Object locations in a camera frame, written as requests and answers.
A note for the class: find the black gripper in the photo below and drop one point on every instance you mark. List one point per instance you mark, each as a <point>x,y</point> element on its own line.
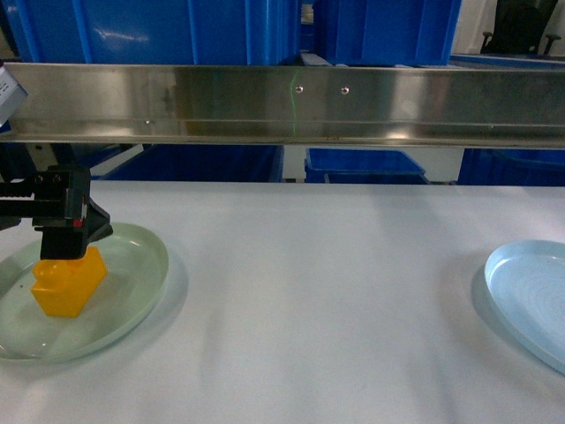
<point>57,200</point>

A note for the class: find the yellow toy building block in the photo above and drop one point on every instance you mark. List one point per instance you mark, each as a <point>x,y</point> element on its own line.
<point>62,288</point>

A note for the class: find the light green oval plate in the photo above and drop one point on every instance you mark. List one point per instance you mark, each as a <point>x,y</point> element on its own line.
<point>137,262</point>

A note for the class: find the blue bin lower left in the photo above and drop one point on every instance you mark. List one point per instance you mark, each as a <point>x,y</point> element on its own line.
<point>203,163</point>

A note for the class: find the large blue bin upper left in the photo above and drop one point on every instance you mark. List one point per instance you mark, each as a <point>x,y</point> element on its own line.
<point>155,32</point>

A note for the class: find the large blue bin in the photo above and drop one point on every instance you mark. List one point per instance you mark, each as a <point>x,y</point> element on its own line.
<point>155,32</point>
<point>385,33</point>

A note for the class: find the blue bin lower middle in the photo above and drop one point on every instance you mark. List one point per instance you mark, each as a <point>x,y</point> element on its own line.
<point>362,166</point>

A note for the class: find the large blue bin upper right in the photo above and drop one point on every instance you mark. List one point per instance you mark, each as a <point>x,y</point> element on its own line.
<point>385,33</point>

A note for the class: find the blue bin lower right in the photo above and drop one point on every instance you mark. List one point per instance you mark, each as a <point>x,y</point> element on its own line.
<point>511,167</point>

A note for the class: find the light blue oval plate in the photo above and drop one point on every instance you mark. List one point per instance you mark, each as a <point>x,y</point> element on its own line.
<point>525,287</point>

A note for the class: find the black office chair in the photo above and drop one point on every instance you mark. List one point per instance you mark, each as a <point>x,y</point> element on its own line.
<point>519,27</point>

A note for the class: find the stainless steel shelf rail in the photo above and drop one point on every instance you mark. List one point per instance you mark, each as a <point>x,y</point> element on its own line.
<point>302,105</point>

